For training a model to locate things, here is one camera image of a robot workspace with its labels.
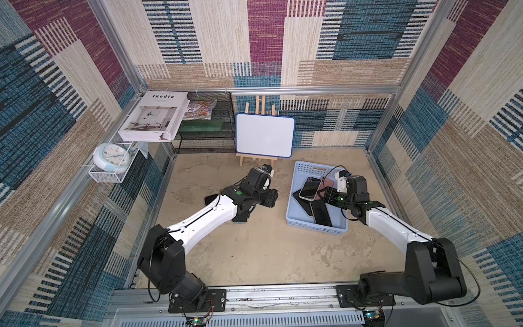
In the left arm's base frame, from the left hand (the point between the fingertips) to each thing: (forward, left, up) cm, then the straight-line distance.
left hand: (271, 192), depth 83 cm
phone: (+14, -21, -18) cm, 31 cm away
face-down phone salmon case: (+16, -29, -15) cm, 36 cm away
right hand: (+4, -22, -5) cm, 23 cm away
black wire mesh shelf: (+43, +29, -6) cm, 52 cm away
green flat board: (+34, +27, +8) cm, 44 cm away
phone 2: (+2, -25, -22) cm, 33 cm away
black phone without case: (+3, -16, -15) cm, 22 cm away
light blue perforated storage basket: (-2, -12, -16) cm, 20 cm away
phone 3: (-3, +13, -15) cm, 20 cm away
